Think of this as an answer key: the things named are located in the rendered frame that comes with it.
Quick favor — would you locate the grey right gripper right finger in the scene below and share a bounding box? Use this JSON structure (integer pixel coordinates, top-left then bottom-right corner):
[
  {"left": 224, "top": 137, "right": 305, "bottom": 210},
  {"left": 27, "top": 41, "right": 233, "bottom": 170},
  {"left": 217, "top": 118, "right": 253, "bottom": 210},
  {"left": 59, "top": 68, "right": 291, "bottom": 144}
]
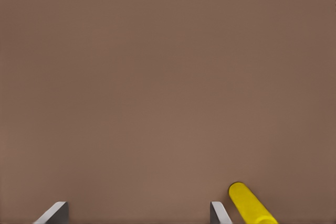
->
[{"left": 209, "top": 201, "right": 234, "bottom": 224}]

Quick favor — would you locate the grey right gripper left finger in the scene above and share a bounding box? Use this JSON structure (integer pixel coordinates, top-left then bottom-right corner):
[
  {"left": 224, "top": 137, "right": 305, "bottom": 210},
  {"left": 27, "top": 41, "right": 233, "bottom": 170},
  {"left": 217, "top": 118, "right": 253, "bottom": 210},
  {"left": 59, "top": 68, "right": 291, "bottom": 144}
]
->
[{"left": 33, "top": 201, "right": 70, "bottom": 224}]

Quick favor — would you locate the yellow sauce bottle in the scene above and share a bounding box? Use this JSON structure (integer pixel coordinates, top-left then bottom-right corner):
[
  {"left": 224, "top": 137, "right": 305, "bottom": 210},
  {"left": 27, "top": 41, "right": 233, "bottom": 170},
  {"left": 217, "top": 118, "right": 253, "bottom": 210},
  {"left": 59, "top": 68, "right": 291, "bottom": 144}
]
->
[{"left": 228, "top": 182, "right": 279, "bottom": 224}]

